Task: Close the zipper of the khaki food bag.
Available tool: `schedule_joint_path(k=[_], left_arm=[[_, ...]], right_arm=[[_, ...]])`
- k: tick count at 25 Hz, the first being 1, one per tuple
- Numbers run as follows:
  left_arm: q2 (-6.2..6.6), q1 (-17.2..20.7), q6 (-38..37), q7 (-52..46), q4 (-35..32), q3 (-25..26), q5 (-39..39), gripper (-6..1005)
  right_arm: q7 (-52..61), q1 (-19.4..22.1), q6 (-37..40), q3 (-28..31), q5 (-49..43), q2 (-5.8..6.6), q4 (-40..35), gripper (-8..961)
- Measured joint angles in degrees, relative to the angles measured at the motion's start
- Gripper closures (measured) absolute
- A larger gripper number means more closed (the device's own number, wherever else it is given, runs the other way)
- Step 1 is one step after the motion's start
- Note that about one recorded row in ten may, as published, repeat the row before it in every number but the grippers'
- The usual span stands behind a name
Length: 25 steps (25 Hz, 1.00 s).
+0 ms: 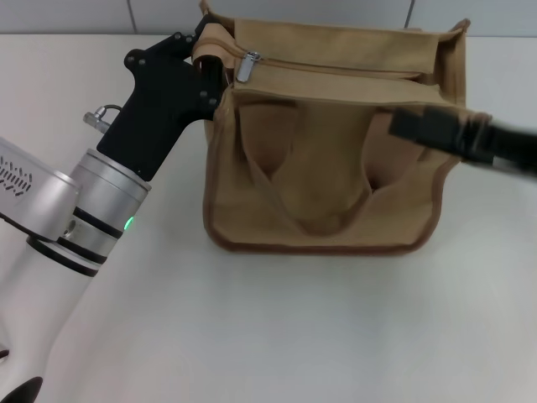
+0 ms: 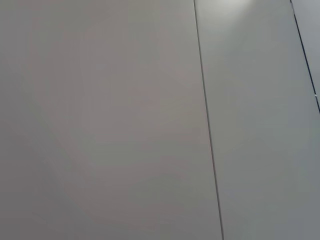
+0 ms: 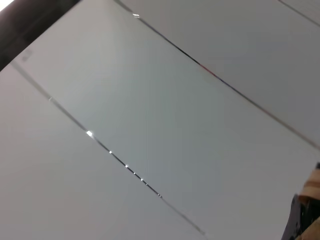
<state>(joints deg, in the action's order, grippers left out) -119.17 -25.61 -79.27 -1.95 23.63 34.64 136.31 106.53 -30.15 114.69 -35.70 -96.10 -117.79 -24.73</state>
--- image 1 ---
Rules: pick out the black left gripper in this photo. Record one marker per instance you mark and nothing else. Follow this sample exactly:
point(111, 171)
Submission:
point(159, 105)

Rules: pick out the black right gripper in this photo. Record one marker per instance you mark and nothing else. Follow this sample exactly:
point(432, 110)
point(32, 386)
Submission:
point(516, 147)

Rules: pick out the silver metal zipper pull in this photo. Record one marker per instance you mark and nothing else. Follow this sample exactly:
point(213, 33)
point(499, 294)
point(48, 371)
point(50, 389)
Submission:
point(242, 71)

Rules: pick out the khaki canvas food bag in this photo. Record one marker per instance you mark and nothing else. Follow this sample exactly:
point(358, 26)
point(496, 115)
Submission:
point(327, 189)

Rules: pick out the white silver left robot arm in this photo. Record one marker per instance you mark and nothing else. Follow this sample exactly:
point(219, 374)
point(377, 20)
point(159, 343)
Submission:
point(50, 294)

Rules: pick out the silver perforated left camera box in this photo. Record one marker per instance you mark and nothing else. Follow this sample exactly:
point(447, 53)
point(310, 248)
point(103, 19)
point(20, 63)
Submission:
point(38, 180)

